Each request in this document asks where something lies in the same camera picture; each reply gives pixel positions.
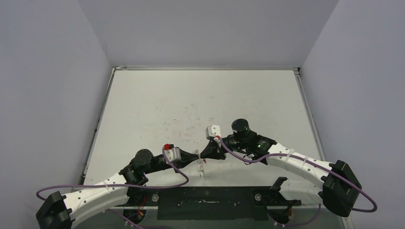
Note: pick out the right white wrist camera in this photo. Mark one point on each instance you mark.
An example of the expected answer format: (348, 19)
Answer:
(213, 133)

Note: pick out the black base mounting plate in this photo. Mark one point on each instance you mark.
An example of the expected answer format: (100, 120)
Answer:
(209, 203)

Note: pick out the large metal keyring plate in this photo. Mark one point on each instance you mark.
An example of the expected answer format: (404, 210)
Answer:
(200, 163)

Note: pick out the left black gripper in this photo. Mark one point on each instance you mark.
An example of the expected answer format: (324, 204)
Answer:
(186, 158)

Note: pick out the aluminium frame rail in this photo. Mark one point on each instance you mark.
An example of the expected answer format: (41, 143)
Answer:
(347, 220)

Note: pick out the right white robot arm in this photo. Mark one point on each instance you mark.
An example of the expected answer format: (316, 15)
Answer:
(334, 185)

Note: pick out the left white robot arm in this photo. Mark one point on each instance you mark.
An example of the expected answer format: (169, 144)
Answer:
(66, 211)

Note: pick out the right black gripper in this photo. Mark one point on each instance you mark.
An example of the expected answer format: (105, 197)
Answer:
(217, 149)

